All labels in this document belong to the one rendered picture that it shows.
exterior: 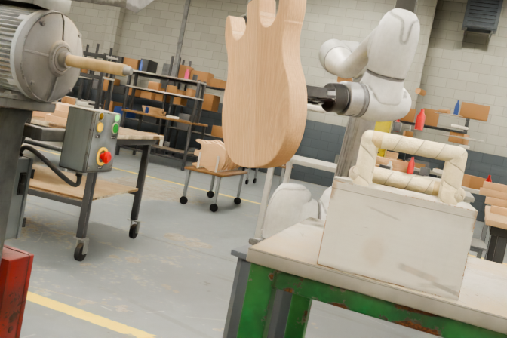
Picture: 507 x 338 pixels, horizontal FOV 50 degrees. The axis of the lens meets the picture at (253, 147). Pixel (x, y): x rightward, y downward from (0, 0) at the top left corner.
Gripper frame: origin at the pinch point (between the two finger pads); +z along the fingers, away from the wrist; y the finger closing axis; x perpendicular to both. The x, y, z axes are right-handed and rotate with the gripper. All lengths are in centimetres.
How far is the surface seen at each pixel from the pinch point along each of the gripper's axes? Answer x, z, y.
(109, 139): -10, 23, 68
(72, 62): 9, 40, 40
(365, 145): -13.7, -5.6, -29.1
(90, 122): -5, 31, 61
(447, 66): 211, -819, 728
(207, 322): -106, -60, 179
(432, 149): -14.2, -14.8, -37.5
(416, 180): -20.4, -24.1, -23.7
